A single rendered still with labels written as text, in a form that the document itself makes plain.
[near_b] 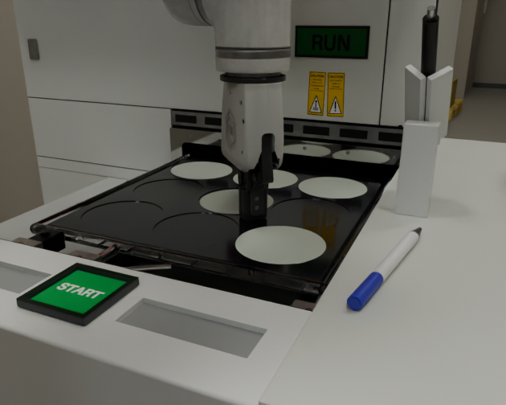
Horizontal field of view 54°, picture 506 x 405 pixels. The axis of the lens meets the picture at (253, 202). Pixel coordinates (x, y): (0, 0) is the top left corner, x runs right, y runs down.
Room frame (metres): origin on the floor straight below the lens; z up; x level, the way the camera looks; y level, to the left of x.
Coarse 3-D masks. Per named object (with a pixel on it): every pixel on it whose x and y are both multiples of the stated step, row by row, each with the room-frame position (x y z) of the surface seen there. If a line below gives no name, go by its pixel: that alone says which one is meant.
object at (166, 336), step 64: (0, 256) 0.35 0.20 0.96; (64, 256) 0.35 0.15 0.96; (0, 320) 0.27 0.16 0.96; (128, 320) 0.27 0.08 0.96; (192, 320) 0.27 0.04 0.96; (256, 320) 0.27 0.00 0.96; (0, 384) 0.26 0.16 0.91; (64, 384) 0.24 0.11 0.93; (128, 384) 0.22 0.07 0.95; (192, 384) 0.21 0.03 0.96; (256, 384) 0.21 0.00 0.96
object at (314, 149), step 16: (176, 128) 0.93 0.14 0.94; (192, 128) 0.93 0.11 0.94; (176, 144) 0.93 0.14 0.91; (208, 144) 0.90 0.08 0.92; (288, 144) 0.84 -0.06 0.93; (304, 144) 0.82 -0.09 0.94; (320, 144) 0.81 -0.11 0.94; (336, 144) 0.80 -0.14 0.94; (352, 144) 0.80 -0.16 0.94; (352, 160) 0.79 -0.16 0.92; (368, 160) 0.78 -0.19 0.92; (384, 160) 0.77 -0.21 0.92
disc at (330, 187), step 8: (304, 184) 0.72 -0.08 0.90; (312, 184) 0.72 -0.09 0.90; (320, 184) 0.72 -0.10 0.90; (328, 184) 0.72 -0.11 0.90; (336, 184) 0.72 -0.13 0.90; (344, 184) 0.72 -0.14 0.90; (352, 184) 0.72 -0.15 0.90; (360, 184) 0.72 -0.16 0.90; (304, 192) 0.68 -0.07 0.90; (312, 192) 0.68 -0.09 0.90; (320, 192) 0.68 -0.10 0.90; (328, 192) 0.68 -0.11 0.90; (336, 192) 0.68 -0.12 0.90; (344, 192) 0.68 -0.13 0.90; (352, 192) 0.68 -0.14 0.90; (360, 192) 0.68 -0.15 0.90
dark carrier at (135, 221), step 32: (192, 160) 0.85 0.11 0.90; (128, 192) 0.68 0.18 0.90; (160, 192) 0.68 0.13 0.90; (192, 192) 0.68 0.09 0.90; (288, 192) 0.68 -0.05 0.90; (64, 224) 0.56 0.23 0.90; (96, 224) 0.56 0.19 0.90; (128, 224) 0.56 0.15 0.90; (160, 224) 0.56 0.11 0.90; (192, 224) 0.56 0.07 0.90; (224, 224) 0.56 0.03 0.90; (256, 224) 0.56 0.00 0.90; (288, 224) 0.56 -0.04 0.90; (320, 224) 0.56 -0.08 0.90; (352, 224) 0.56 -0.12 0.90; (224, 256) 0.47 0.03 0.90; (320, 256) 0.47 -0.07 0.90
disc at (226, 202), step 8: (216, 192) 0.68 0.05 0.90; (224, 192) 0.68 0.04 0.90; (232, 192) 0.68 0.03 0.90; (200, 200) 0.65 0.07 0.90; (208, 200) 0.65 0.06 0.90; (216, 200) 0.65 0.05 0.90; (224, 200) 0.65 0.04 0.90; (232, 200) 0.65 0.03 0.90; (272, 200) 0.65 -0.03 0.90; (208, 208) 0.61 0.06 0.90; (216, 208) 0.61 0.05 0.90; (224, 208) 0.61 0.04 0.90; (232, 208) 0.61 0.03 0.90
